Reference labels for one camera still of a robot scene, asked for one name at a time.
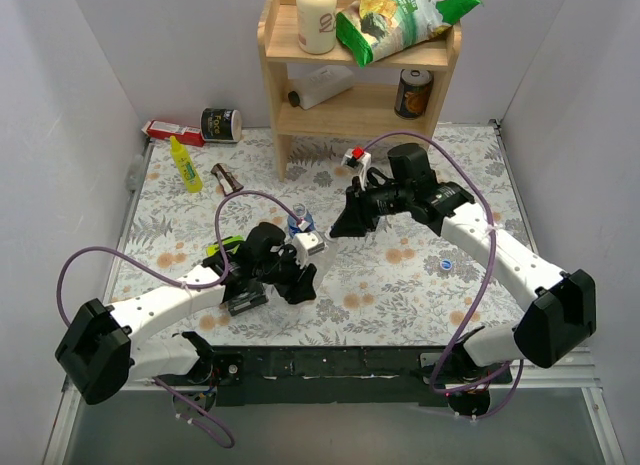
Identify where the clear plastic bottle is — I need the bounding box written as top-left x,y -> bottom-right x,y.
311,232 -> 338,290

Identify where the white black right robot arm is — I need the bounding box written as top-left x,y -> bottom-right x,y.
330,143 -> 596,383

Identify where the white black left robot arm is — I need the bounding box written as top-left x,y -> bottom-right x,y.
55,223 -> 327,405

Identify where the small blue-label water bottle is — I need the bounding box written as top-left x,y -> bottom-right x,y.
287,203 -> 315,237

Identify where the lying white bottle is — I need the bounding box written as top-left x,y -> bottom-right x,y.
288,65 -> 355,110

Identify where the yellow squeeze bottle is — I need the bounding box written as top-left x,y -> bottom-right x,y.
169,136 -> 203,193

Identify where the cream lotion bottle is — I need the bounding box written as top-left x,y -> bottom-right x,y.
296,0 -> 337,55

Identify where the black green razor box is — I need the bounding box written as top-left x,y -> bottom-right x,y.
222,236 -> 268,316

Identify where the floral table cloth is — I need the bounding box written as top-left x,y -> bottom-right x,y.
111,129 -> 521,346

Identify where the brown chocolate bar wrapper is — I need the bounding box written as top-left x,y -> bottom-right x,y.
211,163 -> 244,196

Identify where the dark tin can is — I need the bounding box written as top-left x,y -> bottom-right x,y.
394,69 -> 433,119

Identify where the black white paper cup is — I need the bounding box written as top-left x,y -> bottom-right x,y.
200,108 -> 242,143

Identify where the red white toothpaste box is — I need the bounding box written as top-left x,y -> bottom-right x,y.
141,120 -> 205,147

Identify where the green chips bag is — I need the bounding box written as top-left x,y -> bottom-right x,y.
336,0 -> 482,67

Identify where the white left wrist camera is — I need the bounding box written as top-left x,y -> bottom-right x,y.
291,231 -> 325,263

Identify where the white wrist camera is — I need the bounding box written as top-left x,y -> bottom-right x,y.
291,231 -> 325,263
341,147 -> 372,187

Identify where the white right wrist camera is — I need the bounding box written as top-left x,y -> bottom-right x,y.
341,147 -> 372,187

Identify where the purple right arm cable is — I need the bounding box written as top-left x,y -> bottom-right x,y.
362,130 -> 525,419

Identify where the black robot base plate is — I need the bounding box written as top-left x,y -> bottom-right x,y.
159,344 -> 521,420

